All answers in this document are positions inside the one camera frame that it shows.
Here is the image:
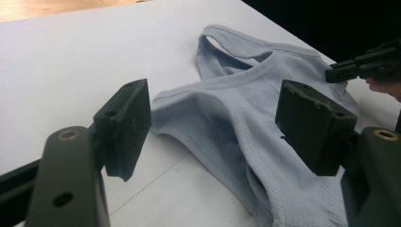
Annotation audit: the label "light blue tank top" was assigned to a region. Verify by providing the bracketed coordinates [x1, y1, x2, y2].
[150, 24, 363, 227]

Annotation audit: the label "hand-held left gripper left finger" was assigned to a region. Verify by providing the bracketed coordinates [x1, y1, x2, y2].
[25, 79, 152, 227]

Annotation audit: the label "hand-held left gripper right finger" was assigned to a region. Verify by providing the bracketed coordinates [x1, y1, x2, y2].
[274, 79, 401, 227]

